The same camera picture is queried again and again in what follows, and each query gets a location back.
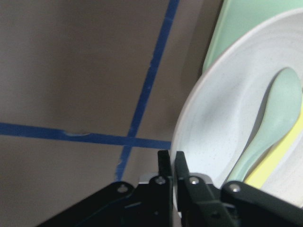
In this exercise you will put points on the yellow plastic fork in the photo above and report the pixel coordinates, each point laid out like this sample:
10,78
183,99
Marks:
266,167

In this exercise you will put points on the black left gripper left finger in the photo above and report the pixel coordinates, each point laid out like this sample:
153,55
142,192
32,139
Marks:
122,205

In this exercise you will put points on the mint green tray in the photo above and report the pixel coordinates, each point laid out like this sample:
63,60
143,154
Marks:
237,17

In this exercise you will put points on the pale green spoon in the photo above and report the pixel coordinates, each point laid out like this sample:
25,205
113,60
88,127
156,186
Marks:
281,112

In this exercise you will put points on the white round plate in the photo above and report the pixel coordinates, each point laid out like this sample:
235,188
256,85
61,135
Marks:
224,110

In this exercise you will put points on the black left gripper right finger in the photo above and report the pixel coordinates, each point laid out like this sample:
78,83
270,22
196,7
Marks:
236,204

